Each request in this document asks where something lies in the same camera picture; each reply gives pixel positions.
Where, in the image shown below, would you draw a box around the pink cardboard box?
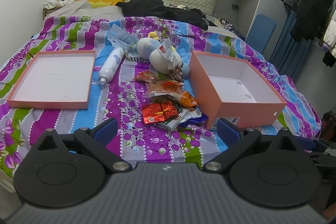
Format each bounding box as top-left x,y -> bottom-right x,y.
189,51 -> 286,130

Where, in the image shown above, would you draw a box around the red foil snack packet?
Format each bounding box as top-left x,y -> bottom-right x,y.
141,101 -> 178,124

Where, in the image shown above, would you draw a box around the blue pickled cabbage snack bag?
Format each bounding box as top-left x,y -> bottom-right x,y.
179,113 -> 209,127

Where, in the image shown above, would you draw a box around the light blue plastic bag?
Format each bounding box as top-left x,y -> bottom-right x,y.
106,24 -> 138,55

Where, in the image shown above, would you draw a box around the pink box lid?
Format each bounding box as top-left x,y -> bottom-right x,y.
7,50 -> 96,110

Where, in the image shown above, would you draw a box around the white blue plush toy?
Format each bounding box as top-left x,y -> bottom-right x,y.
137,32 -> 190,79

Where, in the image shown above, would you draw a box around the blue curtain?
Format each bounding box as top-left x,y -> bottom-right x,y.
269,10 -> 312,83

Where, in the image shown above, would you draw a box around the white shrimp flavour snack bag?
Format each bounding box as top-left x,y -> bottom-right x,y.
158,40 -> 183,81

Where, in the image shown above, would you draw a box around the clear red spicy strips packet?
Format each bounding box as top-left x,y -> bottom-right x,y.
145,80 -> 186,102

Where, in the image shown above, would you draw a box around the blue folded chair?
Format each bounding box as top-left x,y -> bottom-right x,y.
245,14 -> 277,53

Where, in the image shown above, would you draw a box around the hanging dark clothes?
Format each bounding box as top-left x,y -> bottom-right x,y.
283,0 -> 336,67

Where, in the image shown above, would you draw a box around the orange silver snack packet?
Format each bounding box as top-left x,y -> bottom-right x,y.
179,91 -> 198,107

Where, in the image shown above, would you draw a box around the red orange snack packet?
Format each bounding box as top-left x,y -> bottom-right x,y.
134,71 -> 159,83

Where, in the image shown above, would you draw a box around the clothes pile on nightstand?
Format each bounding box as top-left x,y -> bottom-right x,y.
43,0 -> 74,10

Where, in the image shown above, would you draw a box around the green white snack packet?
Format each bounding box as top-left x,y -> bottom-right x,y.
159,107 -> 189,130

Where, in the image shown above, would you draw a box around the black clothing pile on bed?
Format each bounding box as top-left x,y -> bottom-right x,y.
116,0 -> 215,31

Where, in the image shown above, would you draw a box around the white spray bottle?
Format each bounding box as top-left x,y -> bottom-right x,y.
98,48 -> 124,85

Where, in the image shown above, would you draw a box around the yellow pillow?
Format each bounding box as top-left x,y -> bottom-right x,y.
76,0 -> 125,8

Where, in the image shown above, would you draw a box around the colourful striped floral bedspread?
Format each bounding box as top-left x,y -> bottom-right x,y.
1,16 -> 321,177

